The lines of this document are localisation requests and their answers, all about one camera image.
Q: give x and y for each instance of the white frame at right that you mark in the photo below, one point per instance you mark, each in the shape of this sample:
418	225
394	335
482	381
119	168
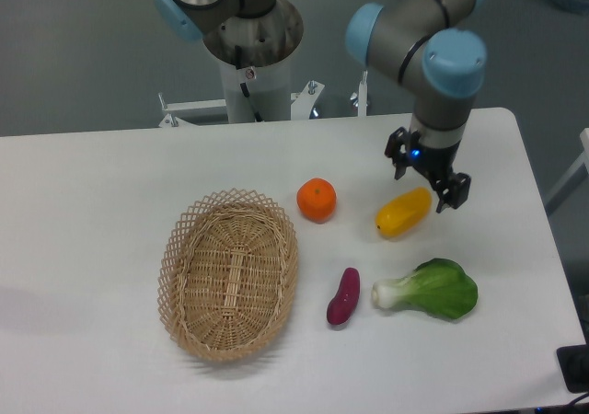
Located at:
571	179

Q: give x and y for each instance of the green bok choy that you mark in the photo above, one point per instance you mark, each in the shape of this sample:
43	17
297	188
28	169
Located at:
438	287

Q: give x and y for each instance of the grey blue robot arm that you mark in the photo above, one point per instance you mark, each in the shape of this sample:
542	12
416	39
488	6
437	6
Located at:
416	43

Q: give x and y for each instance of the orange tangerine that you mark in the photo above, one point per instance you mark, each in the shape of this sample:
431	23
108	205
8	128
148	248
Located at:
317	200

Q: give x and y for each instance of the purple sweet potato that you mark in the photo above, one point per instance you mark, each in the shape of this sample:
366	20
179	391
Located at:
345	300

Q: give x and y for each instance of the black device at table edge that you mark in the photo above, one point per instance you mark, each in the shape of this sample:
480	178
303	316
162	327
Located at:
573	361

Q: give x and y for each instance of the white metal base frame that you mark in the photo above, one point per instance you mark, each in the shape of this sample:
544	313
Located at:
303	106

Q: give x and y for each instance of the woven wicker basket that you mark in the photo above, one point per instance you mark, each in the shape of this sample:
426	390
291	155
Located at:
228	275

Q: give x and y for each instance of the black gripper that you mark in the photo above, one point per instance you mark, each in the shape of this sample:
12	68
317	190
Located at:
405	149

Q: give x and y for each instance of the yellow mango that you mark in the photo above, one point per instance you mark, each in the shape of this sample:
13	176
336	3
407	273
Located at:
403	213

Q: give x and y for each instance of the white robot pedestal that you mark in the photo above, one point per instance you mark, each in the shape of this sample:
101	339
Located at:
254	58

